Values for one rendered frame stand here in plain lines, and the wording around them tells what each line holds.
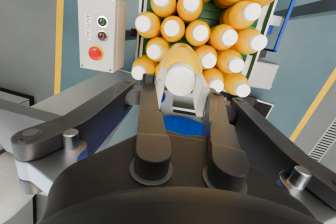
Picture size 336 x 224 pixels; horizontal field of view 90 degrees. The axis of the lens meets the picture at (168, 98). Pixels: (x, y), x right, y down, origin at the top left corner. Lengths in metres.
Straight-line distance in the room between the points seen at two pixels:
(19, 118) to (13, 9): 1.48
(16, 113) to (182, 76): 0.71
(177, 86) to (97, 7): 0.37
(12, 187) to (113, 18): 0.57
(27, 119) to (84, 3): 0.48
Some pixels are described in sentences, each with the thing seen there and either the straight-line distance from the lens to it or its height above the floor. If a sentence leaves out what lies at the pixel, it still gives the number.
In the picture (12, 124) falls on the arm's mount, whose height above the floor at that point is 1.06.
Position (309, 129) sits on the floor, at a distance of 2.24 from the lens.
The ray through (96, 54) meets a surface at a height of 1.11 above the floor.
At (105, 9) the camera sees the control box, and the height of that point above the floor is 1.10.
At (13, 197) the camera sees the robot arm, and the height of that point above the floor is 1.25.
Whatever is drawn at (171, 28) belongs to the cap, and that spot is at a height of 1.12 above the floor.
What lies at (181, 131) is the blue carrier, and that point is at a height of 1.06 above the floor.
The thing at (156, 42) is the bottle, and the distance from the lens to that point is 0.50.
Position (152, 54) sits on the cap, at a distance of 0.47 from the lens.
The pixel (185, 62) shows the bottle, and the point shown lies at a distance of 0.24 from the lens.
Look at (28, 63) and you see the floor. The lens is 2.19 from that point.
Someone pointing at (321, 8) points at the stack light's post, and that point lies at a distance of 0.73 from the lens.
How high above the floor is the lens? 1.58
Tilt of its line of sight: 69 degrees down
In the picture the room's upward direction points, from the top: 169 degrees counter-clockwise
